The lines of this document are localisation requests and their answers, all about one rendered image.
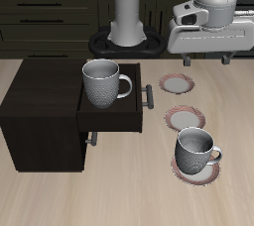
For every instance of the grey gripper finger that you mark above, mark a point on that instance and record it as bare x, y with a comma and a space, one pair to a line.
226, 59
186, 60

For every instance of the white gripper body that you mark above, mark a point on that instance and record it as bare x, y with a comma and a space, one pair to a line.
205, 41

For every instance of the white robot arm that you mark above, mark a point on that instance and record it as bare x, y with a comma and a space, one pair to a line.
126, 22

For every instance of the white plate with red rim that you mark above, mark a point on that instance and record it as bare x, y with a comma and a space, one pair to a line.
185, 119
176, 84
206, 175

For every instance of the grey porcelain mug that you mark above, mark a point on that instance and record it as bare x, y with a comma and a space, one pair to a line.
191, 157
101, 86

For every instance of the dark wooden drawer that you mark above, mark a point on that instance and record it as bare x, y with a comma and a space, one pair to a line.
112, 117

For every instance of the dark kitchen cupboards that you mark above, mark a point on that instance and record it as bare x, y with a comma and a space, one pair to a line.
49, 38

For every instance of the dark wooden cabinet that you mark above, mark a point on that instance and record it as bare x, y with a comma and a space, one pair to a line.
43, 114

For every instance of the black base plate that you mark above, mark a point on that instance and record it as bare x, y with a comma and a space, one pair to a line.
155, 45

